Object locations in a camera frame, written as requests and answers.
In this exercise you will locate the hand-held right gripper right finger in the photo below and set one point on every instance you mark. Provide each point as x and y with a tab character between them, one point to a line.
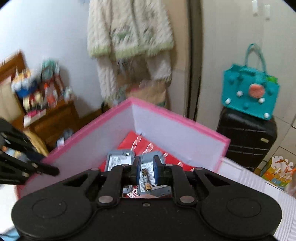
157	169

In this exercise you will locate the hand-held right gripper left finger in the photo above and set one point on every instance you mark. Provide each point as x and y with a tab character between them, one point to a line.
138	168

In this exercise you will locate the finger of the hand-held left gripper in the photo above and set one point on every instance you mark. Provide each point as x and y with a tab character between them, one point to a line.
46	170

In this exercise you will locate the small gold black cylinder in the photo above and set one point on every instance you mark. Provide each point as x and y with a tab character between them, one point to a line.
147	182

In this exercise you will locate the pink cardboard box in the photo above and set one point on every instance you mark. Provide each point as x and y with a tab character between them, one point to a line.
173	136

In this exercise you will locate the red glasses-print pouch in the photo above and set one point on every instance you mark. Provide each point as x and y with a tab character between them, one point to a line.
129	143

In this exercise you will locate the wooden nightstand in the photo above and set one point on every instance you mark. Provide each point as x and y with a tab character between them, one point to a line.
57	122

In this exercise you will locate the brown paper bag green print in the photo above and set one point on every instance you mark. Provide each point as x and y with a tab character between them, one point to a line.
152	92

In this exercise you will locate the black suitcase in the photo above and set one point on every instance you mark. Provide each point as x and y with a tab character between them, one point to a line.
245	139

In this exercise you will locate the black clothes rack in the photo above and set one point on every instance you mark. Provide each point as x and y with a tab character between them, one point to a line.
194	58

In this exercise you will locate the teal felt tote bag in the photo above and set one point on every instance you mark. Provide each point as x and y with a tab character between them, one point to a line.
235	81

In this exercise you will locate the colourful printed gift bag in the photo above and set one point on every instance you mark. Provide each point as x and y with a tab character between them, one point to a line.
279	171

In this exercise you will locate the beige leaning board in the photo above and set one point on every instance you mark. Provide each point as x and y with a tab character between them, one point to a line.
182	46

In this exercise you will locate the fluffy cream robe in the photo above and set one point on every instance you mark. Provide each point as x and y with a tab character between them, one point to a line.
129	27

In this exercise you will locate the beige wardrobe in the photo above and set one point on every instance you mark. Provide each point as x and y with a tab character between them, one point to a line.
231	27

